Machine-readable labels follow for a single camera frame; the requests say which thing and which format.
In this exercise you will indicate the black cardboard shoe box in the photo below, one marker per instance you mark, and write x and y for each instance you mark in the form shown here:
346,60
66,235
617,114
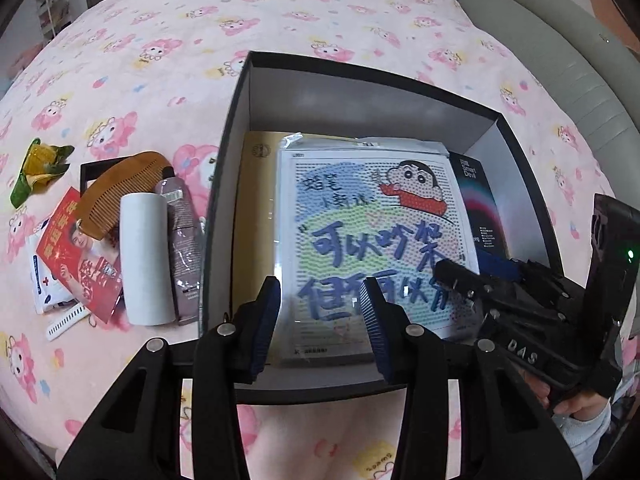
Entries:
292,93

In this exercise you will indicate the person's right hand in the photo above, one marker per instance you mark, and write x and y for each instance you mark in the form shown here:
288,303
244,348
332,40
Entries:
585,406

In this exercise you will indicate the cartoon diamond painting sheet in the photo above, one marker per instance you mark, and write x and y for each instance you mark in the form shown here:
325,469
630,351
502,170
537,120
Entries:
352,209

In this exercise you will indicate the grey padded headboard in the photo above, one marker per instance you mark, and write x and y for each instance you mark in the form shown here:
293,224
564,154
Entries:
545,67

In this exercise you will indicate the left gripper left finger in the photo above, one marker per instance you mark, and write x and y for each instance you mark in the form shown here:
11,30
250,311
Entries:
234,352

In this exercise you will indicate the wooden comb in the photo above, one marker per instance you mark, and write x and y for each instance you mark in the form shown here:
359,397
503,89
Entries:
98,209

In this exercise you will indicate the green yellow plastic wrapper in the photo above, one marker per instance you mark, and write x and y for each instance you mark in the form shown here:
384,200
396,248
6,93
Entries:
42,164

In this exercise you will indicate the white cylindrical roll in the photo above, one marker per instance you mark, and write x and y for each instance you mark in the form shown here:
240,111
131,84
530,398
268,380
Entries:
144,258

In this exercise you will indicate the white shoe rack shelf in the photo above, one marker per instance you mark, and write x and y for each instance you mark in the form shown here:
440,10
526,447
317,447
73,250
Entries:
54,16

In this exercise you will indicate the white wet wipes pack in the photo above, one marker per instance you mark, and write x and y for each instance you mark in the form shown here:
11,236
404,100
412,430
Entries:
49,293

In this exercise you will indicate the black screen protector box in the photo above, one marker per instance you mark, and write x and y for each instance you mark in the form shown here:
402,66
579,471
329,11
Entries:
480,205

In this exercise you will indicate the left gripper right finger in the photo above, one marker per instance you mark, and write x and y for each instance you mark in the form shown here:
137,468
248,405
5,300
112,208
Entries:
410,356

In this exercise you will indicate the red packet card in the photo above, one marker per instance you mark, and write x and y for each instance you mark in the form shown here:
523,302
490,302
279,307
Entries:
89,269

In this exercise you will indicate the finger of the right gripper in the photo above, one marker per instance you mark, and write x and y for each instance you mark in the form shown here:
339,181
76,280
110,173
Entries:
459,280
498,267

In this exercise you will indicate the white plastic comb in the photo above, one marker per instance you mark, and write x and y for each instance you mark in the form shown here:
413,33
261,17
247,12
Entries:
66,320

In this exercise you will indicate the small black box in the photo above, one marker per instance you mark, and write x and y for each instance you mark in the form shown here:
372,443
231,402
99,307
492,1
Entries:
90,171

